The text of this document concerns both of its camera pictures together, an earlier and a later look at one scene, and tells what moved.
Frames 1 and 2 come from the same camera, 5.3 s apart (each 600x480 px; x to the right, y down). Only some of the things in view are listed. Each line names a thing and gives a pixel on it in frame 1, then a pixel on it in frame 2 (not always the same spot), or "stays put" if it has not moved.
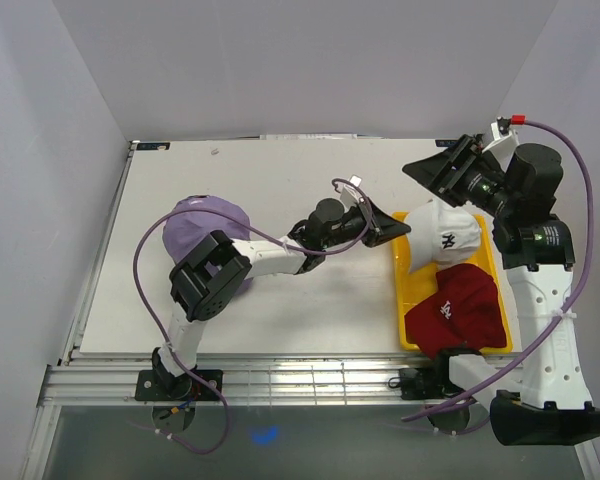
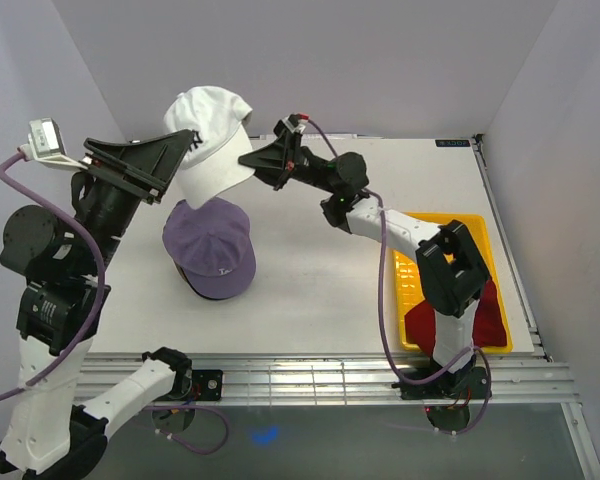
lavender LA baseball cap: x=182 y=233 stays put
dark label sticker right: x=447 y=143 stays put
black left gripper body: x=356 y=224 to x=109 y=165
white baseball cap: x=441 y=233 to x=217 y=119
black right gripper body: x=473 y=182 to x=293 y=148
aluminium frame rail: x=246 y=381 stays put
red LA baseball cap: x=466 y=310 stays put
